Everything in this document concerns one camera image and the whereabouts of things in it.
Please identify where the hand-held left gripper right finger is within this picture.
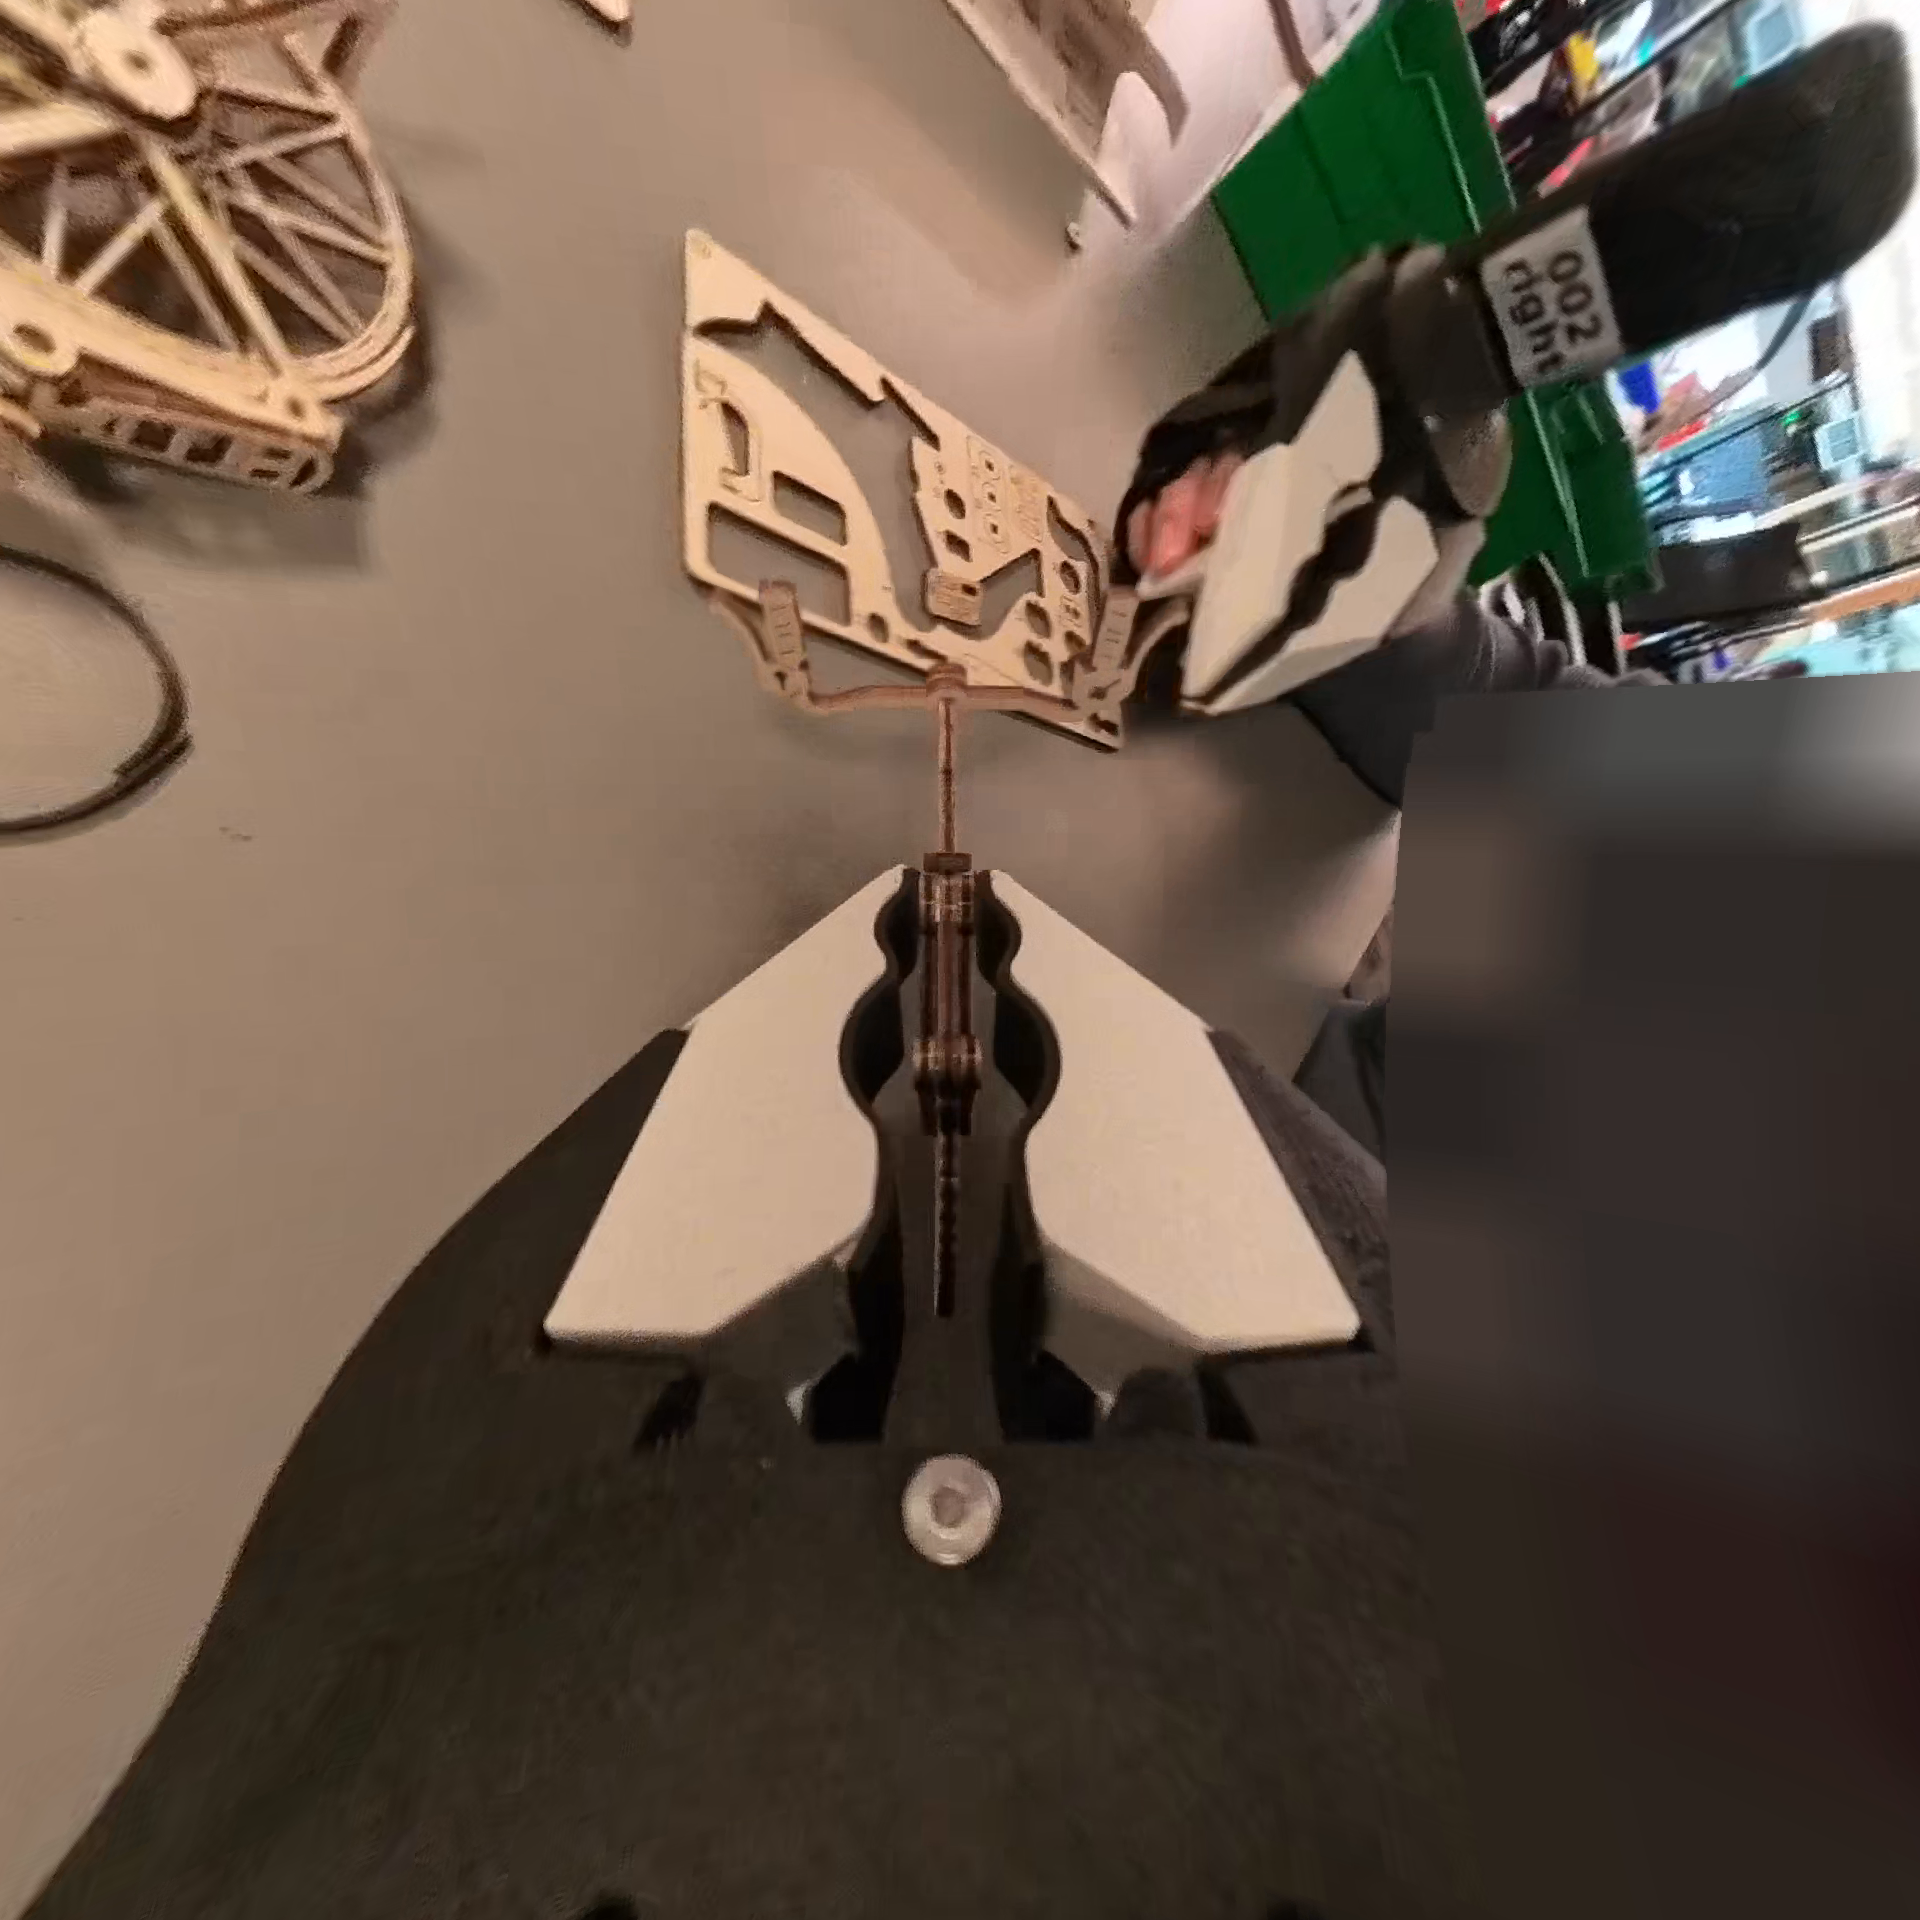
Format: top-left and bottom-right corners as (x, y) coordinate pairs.
(978, 867), (1360, 1445)

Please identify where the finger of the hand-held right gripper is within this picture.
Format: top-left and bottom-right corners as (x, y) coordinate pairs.
(1177, 492), (1454, 718)
(1131, 357), (1389, 603)

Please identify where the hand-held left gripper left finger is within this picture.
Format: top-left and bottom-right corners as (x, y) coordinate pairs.
(543, 863), (921, 1445)

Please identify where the thin wooden model part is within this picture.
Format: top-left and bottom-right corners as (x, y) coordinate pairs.
(909, 667), (992, 1326)

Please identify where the wooden parts sheet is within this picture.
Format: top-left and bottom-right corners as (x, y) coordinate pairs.
(677, 227), (1145, 756)

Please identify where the person's right forearm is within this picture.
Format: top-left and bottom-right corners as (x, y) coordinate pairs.
(1292, 593), (1572, 809)

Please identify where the wooden wheel model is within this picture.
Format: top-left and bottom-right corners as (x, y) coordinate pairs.
(0, 0), (425, 500)

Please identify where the person's right hand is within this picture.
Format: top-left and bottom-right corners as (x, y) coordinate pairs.
(1121, 457), (1248, 591)

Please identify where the person's grey clothing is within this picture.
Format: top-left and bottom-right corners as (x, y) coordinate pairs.
(1292, 983), (1393, 1179)

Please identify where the green plastic crate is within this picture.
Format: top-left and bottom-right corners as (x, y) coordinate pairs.
(1208, 0), (1663, 603)

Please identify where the black cable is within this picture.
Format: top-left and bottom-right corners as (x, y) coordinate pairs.
(0, 547), (194, 836)

